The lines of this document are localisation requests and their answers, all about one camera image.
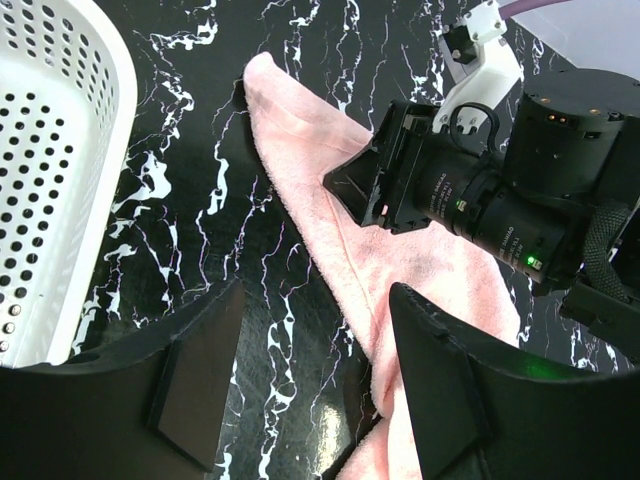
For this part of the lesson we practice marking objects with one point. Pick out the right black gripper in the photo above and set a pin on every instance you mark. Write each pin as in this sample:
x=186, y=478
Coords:
x=552, y=204

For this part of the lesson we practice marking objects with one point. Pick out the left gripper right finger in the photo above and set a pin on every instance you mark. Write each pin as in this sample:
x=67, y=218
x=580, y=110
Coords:
x=483, y=409

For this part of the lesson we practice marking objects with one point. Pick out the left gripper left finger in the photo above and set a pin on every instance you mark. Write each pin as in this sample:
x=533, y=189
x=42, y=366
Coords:
x=147, y=406

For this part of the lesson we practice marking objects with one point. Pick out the pink towel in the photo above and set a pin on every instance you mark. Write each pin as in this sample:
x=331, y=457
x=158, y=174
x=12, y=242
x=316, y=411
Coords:
x=299, y=138

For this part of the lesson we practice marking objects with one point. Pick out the white basket with towels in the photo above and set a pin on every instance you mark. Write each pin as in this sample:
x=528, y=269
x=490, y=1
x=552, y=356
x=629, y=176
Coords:
x=68, y=100

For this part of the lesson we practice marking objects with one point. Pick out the black marble pattern mat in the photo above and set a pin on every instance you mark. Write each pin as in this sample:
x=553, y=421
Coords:
x=194, y=208

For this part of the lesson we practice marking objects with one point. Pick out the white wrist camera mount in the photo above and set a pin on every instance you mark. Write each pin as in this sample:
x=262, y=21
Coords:
x=483, y=66

